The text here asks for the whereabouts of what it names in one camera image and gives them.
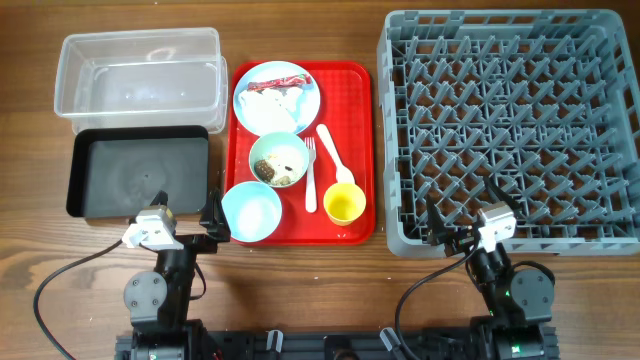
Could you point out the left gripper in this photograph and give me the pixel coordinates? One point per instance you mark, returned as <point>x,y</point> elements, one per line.
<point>215,226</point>

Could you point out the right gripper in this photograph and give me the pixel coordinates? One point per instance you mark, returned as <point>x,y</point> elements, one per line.
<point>438,233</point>

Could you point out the light blue bowl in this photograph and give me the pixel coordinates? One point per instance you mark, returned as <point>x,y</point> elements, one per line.
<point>253,211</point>

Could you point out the food scraps and rice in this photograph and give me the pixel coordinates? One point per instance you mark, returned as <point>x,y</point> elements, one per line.
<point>277,170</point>

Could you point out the green bowl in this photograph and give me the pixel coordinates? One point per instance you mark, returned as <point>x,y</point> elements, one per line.
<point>281,143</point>

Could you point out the yellow cup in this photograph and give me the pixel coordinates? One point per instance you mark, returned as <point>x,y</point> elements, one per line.
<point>344,203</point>

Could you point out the white plastic fork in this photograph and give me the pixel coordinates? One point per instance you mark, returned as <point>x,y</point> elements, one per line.
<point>310,194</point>

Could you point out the white plastic spoon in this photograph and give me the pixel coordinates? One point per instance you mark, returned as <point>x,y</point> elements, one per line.
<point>343,174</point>

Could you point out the light blue plate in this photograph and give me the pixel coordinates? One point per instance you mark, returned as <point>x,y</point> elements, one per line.
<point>308,104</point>

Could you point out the red snack wrapper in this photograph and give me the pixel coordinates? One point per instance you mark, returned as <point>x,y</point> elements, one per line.
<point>284,82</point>

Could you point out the white napkin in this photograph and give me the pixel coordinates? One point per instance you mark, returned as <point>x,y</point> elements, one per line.
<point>270,110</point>

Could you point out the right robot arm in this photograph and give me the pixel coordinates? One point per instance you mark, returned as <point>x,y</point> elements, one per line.
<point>519,296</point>

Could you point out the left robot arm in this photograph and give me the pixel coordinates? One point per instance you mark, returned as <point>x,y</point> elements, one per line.
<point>158,300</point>

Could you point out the grey dishwasher rack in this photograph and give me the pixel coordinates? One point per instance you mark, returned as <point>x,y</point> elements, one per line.
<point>543,104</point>

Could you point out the black plastic tray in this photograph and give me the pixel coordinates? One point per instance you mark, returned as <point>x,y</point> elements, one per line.
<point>116,172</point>

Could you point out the clear plastic bin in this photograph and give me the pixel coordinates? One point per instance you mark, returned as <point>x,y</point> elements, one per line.
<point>143,78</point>

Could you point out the red serving tray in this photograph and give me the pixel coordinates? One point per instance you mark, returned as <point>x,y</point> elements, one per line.
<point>346,109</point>

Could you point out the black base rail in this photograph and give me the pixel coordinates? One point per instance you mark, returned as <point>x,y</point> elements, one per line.
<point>330,345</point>

